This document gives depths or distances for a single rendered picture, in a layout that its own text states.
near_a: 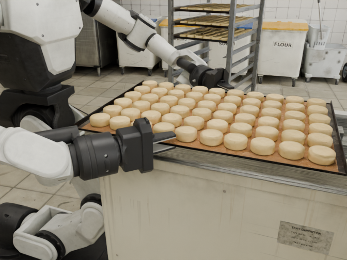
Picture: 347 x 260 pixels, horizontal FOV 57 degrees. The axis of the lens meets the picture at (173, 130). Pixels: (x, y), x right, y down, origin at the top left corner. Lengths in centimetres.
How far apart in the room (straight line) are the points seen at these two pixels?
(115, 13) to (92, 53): 330
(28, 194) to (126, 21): 139
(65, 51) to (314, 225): 81
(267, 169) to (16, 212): 110
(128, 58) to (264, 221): 401
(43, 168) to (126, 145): 16
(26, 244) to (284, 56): 358
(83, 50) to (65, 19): 357
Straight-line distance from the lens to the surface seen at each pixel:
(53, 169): 59
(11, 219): 151
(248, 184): 74
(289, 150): 68
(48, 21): 96
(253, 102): 91
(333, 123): 90
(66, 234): 133
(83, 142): 63
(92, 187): 110
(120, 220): 94
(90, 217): 112
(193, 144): 70
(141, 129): 64
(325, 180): 73
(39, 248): 140
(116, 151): 62
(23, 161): 60
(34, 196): 222
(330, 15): 491
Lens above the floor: 123
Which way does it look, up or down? 25 degrees down
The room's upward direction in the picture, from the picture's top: straight up
